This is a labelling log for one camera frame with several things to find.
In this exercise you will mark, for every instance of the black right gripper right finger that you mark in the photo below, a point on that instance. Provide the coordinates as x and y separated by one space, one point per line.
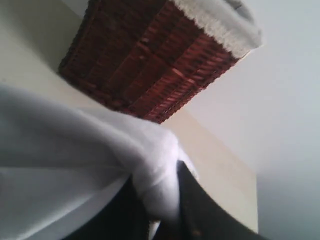
201 218

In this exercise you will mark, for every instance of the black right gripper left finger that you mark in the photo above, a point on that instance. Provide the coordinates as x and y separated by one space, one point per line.
123 218

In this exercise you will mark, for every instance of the white t-shirt red lettering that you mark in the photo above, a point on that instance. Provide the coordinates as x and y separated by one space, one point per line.
60 166

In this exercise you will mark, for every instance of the dark brown wicker basket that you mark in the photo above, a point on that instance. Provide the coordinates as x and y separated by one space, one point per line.
144 58

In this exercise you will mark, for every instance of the white lace basket liner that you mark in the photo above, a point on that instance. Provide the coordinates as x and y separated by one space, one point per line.
229 22

